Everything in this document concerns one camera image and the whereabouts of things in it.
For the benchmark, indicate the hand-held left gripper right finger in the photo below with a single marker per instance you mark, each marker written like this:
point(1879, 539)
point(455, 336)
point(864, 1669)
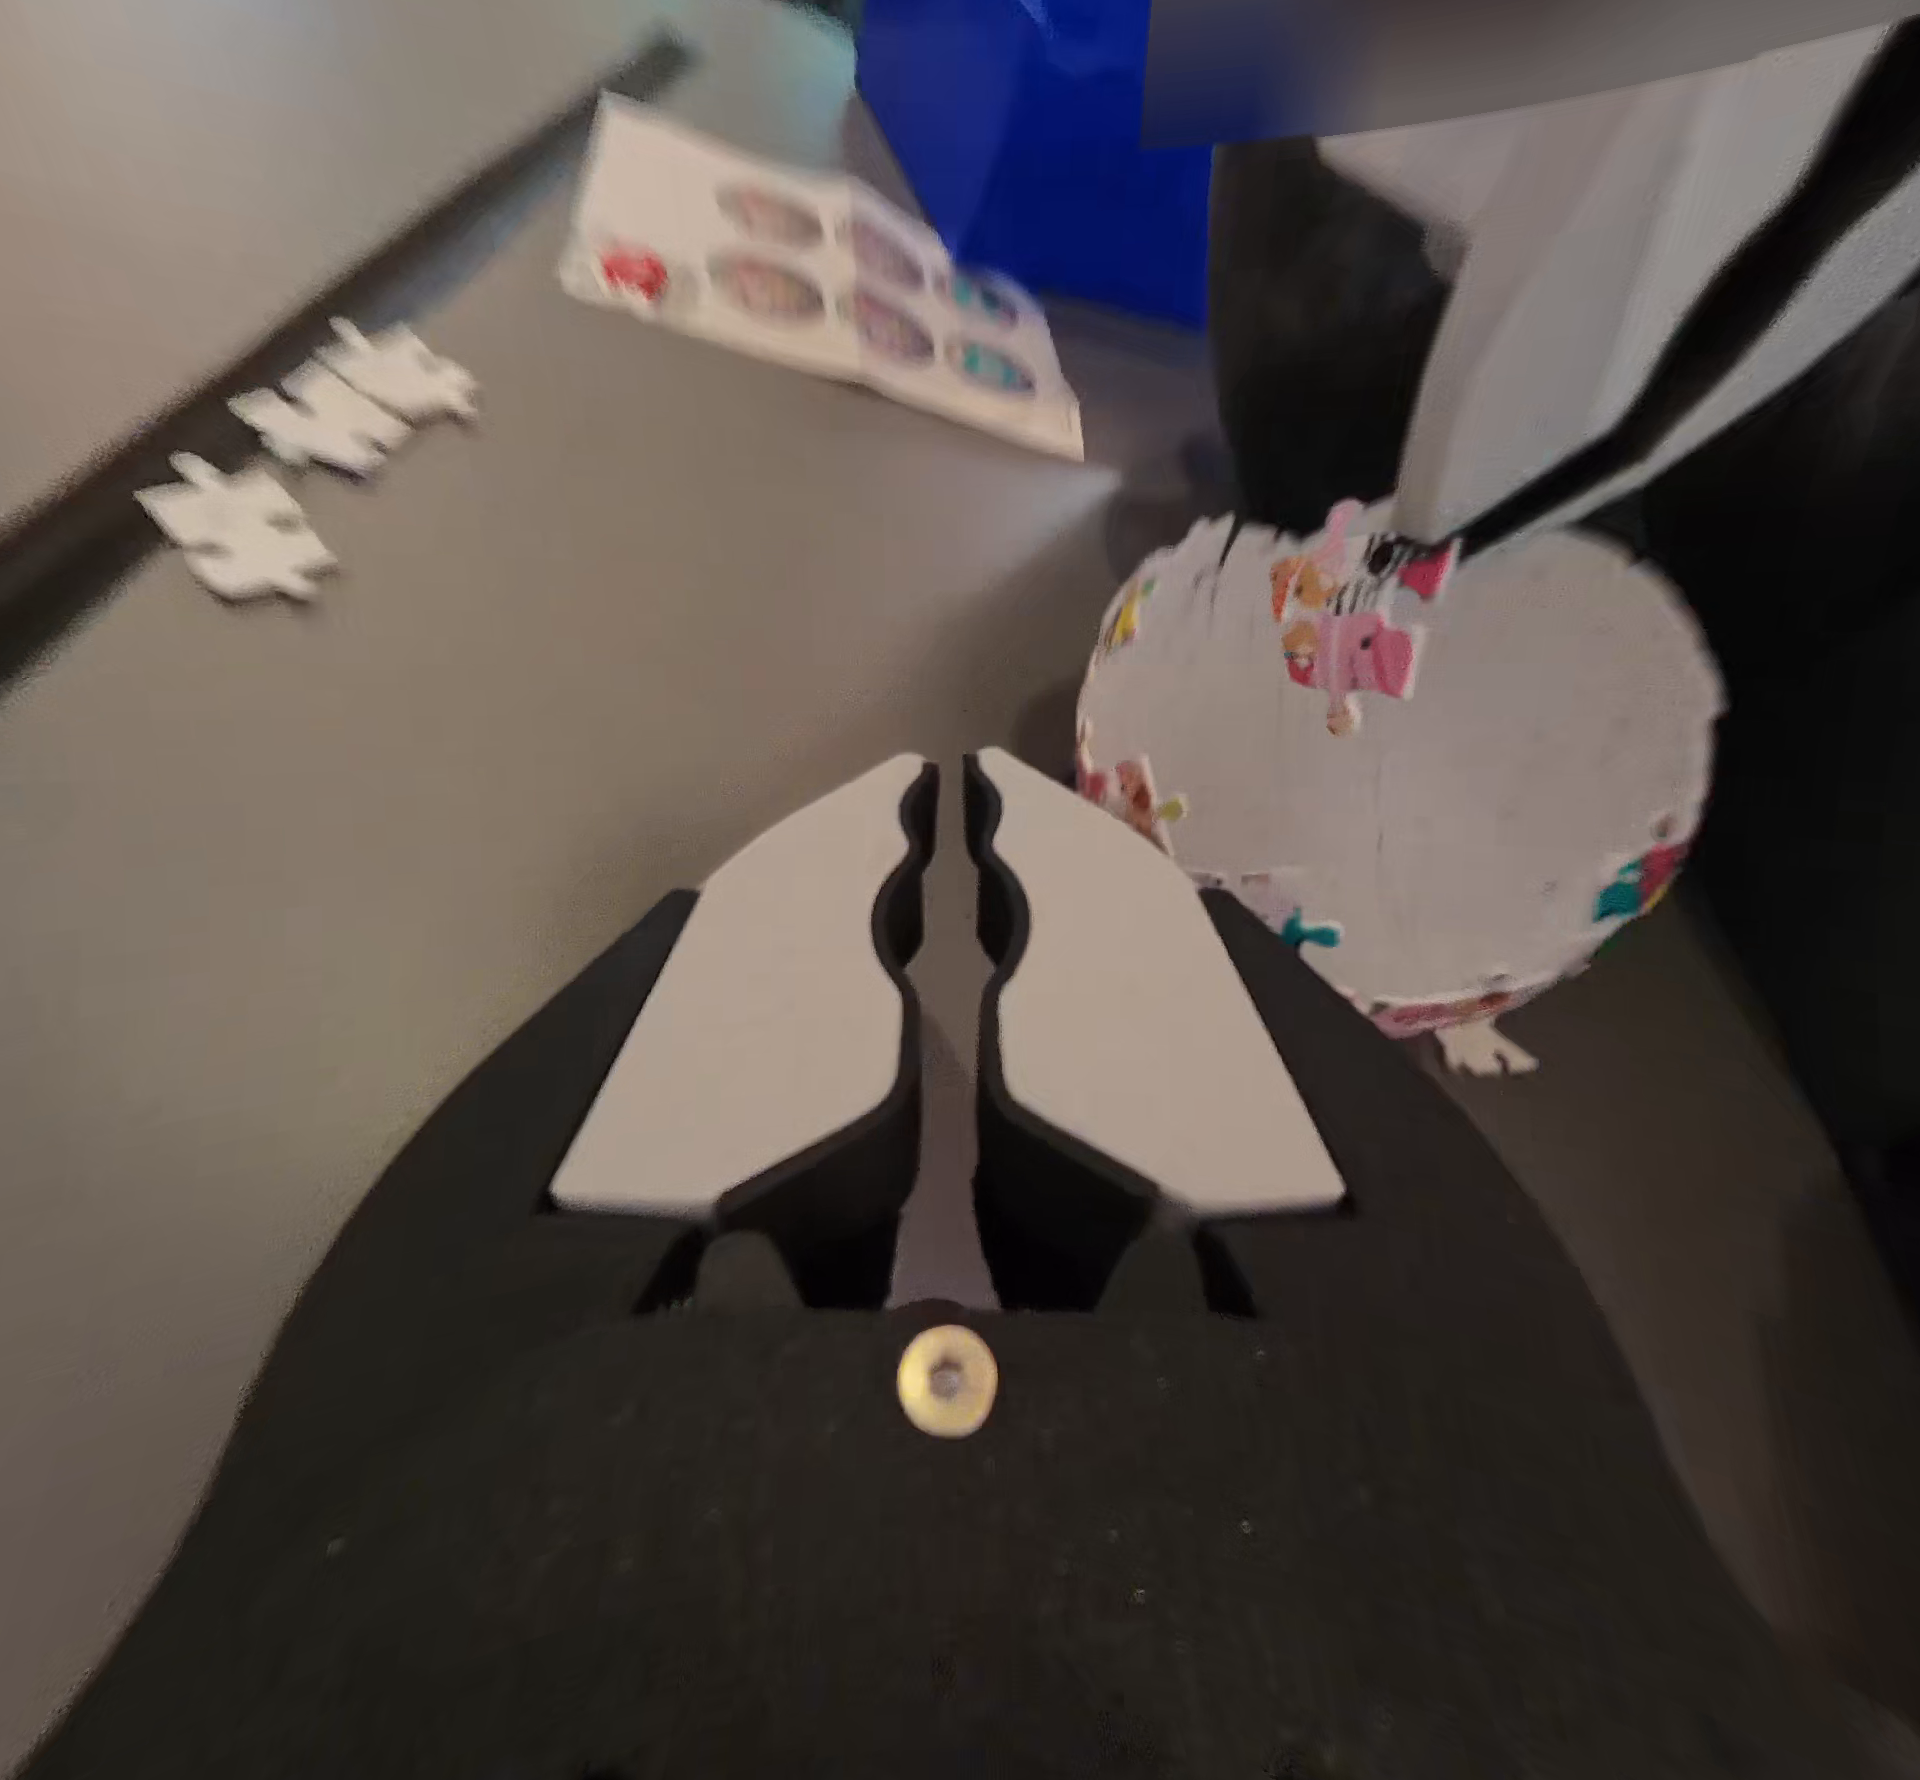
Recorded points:
point(1166, 1062)

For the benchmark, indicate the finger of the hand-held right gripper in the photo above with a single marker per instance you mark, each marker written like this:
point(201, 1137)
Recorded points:
point(1770, 341)
point(1590, 282)

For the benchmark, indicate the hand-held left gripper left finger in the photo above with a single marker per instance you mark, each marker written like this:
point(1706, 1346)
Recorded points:
point(738, 1062)

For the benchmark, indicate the colourful puzzle ball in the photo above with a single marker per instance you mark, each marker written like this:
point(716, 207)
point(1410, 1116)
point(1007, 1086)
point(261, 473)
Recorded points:
point(1501, 822)

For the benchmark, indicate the single colourful puzzle piece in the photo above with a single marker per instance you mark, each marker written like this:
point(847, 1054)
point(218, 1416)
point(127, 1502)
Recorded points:
point(1350, 627)

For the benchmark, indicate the row of white puzzle pieces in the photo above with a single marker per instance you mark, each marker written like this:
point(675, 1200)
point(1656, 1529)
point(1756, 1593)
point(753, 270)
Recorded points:
point(1485, 1048)

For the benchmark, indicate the single white puzzle piece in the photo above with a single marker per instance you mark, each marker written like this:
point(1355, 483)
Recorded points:
point(400, 371)
point(241, 529)

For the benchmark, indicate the white puzzle leaflet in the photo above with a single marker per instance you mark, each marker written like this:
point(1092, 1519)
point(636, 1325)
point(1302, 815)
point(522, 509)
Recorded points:
point(810, 282)

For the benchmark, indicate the blue plastic bin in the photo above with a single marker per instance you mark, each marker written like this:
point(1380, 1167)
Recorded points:
point(1021, 70)

